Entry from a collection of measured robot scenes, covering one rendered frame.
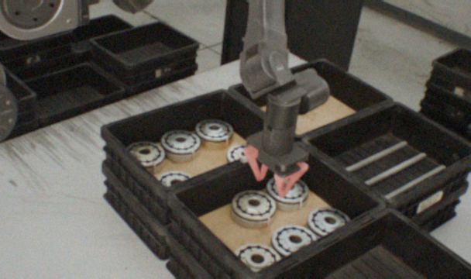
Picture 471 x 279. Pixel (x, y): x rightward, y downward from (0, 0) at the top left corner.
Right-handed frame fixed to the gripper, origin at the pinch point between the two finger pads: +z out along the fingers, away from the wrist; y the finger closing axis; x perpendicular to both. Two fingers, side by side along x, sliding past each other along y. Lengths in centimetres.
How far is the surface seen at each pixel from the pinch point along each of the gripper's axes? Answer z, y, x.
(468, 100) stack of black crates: 63, 44, -173
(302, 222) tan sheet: 24.0, 5.5, -18.5
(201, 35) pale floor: 113, 239, -172
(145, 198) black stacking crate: 21.7, 31.4, 8.2
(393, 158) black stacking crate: 26, 10, -59
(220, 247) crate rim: 13.1, 2.4, 9.6
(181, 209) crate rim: 13.1, 15.7, 9.3
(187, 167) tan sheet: 23.7, 37.3, -8.3
